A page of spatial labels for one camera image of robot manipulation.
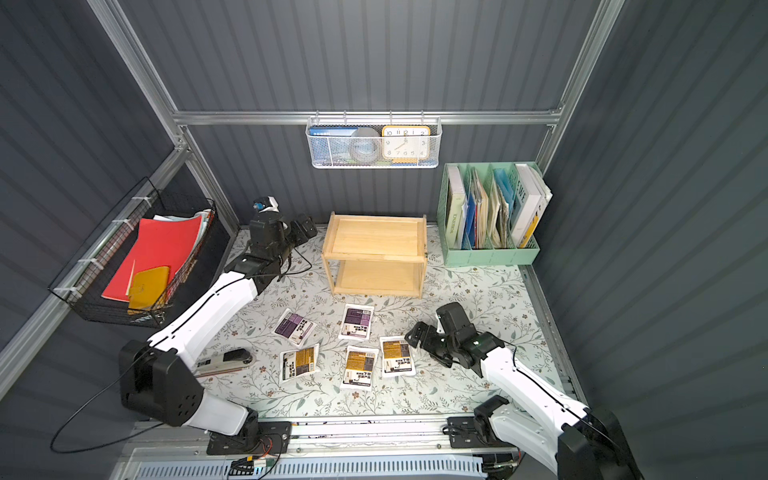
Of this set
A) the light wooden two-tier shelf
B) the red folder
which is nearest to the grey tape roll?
the light wooden two-tier shelf

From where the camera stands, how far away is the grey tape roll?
2.85 feet

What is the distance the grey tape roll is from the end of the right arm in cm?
50

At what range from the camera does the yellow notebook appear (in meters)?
0.68
